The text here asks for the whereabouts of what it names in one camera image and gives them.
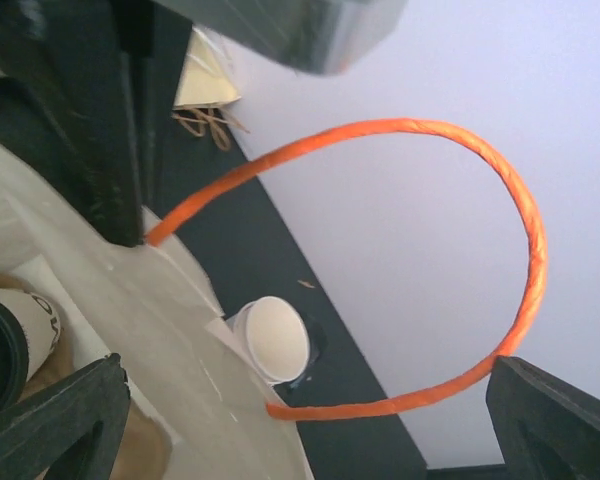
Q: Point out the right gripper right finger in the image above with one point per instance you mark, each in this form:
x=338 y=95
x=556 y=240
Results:
x=545 y=427

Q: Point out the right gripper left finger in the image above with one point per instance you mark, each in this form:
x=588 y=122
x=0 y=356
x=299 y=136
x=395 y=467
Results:
x=70 y=430

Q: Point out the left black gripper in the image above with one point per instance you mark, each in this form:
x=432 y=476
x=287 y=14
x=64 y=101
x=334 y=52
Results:
x=87 y=87

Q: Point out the white paper coffee cup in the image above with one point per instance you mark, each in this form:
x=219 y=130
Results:
x=40 y=321

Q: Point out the cream bear paper bag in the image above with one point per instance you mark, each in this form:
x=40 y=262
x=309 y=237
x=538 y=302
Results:
x=154 y=306

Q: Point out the black plastic cup lid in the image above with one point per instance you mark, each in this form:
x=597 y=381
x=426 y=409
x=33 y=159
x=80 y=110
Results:
x=14 y=358

